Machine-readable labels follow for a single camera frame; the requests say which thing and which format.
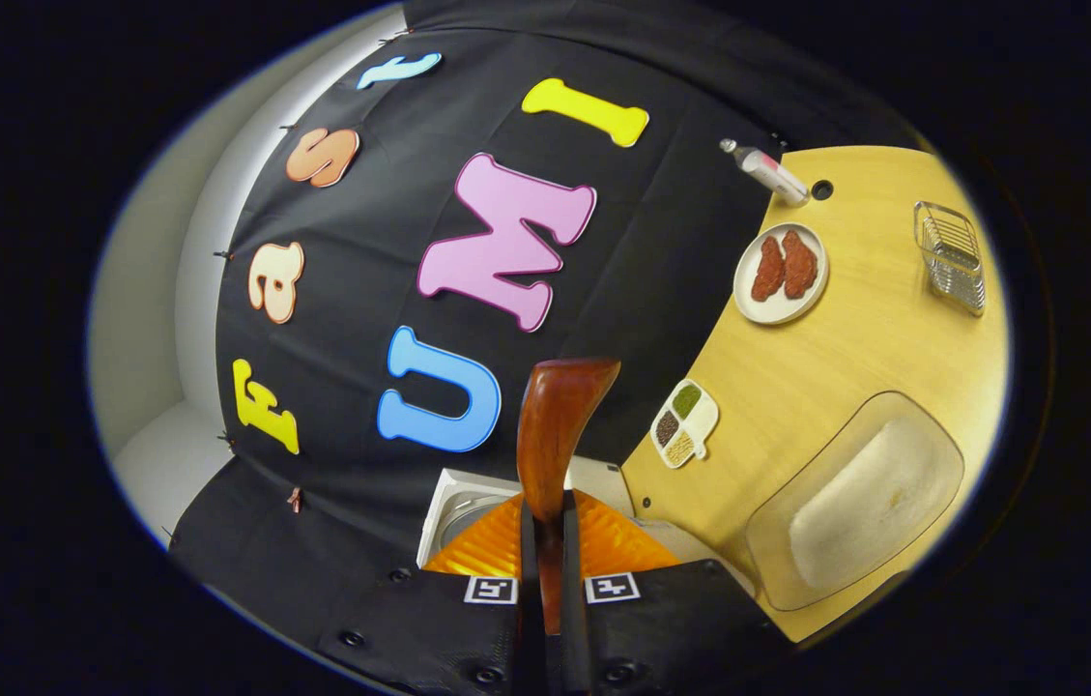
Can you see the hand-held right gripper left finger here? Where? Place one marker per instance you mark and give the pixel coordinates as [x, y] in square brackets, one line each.
[529, 619]

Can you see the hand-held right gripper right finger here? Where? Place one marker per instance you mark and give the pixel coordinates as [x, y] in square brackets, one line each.
[574, 619]

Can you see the white rice cooker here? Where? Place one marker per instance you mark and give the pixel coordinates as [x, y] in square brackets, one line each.
[453, 493]

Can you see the brown wooden spoon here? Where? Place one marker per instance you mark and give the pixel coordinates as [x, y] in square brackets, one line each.
[555, 425]

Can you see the white rice pile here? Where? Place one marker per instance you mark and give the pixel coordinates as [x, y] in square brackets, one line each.
[854, 512]

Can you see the clear plastic tray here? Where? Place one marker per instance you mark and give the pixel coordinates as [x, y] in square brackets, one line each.
[767, 541]

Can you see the white divided grain dish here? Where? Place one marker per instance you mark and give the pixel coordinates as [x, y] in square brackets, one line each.
[685, 425]

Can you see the red cloth clip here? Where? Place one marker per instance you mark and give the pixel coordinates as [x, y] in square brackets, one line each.
[295, 500]

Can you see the white round plate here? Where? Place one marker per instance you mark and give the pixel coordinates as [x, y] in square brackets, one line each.
[782, 311]

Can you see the red meat piece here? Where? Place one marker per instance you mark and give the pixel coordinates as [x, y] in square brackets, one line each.
[799, 263]
[767, 271]

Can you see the row of small black clips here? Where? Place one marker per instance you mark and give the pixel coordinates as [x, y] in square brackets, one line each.
[222, 255]

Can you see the small clear bottle pink label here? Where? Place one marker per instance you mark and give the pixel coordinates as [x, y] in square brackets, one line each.
[777, 179]

